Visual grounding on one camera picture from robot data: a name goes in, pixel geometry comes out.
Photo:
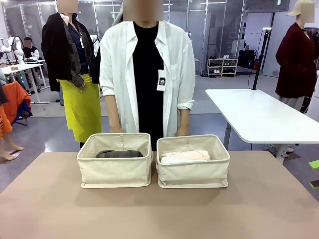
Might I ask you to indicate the seated person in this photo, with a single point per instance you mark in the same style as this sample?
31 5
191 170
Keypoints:
31 53

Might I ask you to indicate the white paper tag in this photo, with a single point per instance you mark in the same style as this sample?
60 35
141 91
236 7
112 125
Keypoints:
161 79

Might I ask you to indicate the black equipment case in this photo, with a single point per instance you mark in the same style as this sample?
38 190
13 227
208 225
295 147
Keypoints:
246 59

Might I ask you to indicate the beige cap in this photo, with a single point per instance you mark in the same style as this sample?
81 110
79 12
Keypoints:
295 10

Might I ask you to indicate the dark gray towel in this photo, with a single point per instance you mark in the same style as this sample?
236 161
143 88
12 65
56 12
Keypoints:
119 154

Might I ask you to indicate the orange garment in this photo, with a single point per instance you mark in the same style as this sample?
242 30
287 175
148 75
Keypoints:
17 97

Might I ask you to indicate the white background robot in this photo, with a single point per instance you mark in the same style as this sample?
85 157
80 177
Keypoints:
17 47

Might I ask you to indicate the mannequin with yellow apron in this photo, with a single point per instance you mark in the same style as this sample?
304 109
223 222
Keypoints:
82 112

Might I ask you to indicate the person in white shirt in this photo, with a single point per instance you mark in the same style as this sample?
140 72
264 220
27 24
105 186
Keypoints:
117 62

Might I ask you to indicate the black pole stand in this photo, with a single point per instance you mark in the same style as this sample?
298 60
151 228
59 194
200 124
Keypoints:
259 59

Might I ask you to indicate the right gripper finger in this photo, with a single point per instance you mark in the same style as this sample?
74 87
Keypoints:
316 185
315 165

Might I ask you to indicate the person's left forearm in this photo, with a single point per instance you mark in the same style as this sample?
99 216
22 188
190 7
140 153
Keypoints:
184 117

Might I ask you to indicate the white towel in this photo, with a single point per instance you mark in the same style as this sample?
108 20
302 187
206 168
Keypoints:
174 161

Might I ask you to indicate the person's right hand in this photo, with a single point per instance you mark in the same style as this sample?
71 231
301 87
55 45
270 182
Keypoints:
116 128

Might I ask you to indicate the person's left hand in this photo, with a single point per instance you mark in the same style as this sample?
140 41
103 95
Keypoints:
182 131

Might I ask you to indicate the white table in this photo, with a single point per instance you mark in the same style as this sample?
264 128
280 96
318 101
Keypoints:
261 114

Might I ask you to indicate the mannequin in orange shirt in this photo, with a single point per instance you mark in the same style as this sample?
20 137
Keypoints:
5 124

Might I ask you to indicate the person's right forearm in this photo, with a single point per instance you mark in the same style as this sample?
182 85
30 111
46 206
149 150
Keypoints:
113 112

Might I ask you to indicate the wooden shoe rack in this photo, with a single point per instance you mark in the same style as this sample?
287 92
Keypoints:
208 67

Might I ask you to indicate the mannequin in red cardigan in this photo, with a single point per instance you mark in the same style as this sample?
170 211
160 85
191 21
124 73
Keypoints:
294 62

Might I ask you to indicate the pink towel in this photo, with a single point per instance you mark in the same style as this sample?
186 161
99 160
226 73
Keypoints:
187 155

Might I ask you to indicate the cream fabric basket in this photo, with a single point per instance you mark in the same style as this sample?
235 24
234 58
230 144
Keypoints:
192 174
112 171

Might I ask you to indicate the white desk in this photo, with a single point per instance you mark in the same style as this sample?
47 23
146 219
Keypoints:
15 68

